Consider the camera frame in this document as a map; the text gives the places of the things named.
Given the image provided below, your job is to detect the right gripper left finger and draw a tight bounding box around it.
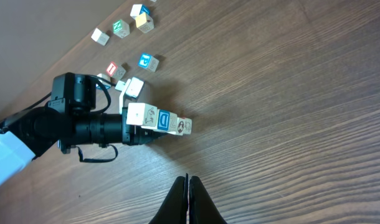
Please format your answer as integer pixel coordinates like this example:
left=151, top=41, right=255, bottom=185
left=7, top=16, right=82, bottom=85
left=150, top=174, right=188, bottom=224

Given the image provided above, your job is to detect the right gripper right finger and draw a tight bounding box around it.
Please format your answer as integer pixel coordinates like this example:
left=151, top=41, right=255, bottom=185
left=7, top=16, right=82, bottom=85
left=189, top=176, right=227, bottom=224

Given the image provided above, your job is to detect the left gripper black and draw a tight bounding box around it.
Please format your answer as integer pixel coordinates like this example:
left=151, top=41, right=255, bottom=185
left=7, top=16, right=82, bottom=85
left=121, top=107, right=162, bottom=146

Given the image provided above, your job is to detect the white block blue bottom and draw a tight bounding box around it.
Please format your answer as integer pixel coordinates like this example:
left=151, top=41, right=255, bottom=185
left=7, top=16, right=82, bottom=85
left=141, top=109, right=178, bottom=135

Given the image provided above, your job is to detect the white block blue base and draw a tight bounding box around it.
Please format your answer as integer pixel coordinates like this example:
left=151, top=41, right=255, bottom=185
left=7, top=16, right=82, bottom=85
left=97, top=73, right=112, bottom=90

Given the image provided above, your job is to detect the white teal-edged block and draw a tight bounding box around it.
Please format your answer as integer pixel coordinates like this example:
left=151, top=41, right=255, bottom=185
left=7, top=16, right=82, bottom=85
left=183, top=118, right=192, bottom=134

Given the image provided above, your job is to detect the red L block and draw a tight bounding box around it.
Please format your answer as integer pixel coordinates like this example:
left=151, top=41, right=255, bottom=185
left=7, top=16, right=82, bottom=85
left=106, top=62, right=126, bottom=80

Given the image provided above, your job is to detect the white block red edge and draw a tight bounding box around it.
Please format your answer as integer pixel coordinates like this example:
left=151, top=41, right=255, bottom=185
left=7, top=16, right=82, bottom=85
left=126, top=103, right=158, bottom=127

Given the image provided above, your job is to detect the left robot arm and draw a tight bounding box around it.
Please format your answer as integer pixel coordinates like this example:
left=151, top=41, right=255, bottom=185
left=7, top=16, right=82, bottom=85
left=0, top=73, right=163, bottom=185

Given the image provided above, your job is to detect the blue P block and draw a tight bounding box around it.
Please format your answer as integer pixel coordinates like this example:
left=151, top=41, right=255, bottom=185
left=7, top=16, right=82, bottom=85
left=138, top=53, right=159, bottom=72

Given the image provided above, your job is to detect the white block top left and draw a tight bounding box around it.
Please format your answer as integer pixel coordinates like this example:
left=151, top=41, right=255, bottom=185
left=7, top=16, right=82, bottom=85
left=91, top=28, right=110, bottom=46

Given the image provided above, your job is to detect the green N block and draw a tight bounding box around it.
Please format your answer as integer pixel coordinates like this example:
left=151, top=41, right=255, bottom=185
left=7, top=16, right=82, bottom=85
left=113, top=19, right=130, bottom=39

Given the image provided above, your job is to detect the yellow block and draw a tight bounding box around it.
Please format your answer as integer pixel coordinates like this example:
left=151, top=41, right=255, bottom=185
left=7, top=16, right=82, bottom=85
left=135, top=12, right=154, bottom=34

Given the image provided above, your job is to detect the white block blue side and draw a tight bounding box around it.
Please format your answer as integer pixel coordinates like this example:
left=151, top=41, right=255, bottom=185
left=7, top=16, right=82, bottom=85
left=130, top=4, right=150, bottom=19

